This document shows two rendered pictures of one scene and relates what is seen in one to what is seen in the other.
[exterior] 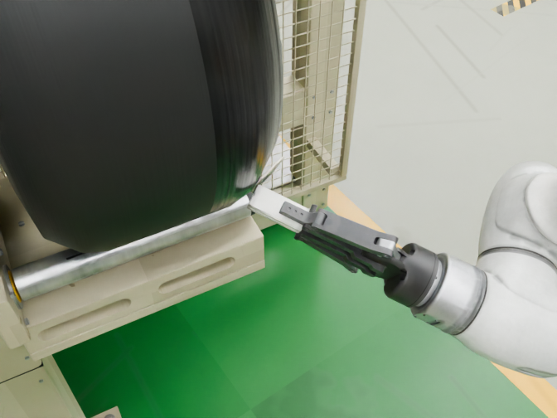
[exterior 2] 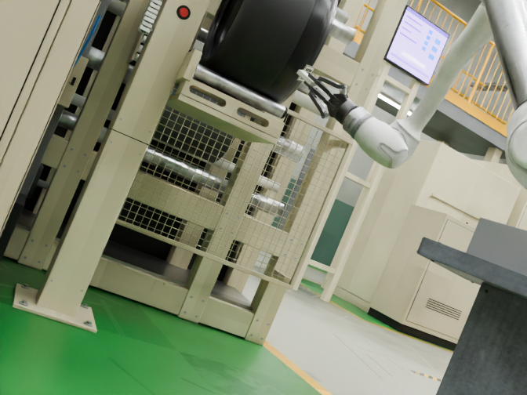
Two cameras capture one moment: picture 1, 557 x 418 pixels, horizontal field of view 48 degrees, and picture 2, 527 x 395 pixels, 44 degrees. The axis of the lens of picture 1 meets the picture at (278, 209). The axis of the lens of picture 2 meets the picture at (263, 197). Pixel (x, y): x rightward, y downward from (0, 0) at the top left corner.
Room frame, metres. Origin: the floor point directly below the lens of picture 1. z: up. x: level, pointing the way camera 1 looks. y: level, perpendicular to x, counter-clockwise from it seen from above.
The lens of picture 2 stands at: (-1.53, -0.28, 0.56)
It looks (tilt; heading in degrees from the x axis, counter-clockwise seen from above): 1 degrees up; 7
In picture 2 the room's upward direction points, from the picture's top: 23 degrees clockwise
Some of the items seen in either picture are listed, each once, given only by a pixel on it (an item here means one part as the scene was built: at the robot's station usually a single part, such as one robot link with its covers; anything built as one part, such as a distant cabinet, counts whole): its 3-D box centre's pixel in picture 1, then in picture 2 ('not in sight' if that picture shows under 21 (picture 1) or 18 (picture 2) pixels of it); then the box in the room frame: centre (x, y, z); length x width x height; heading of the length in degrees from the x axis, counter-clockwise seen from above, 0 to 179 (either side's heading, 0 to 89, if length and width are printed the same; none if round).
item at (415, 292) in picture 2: not in sight; (434, 277); (5.43, -1.40, 0.62); 0.90 x 0.56 x 1.25; 126
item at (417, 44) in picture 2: not in sight; (416, 45); (4.66, -0.29, 2.60); 0.60 x 0.05 x 0.55; 126
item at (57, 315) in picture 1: (141, 270); (230, 108); (0.54, 0.20, 0.83); 0.36 x 0.09 x 0.06; 117
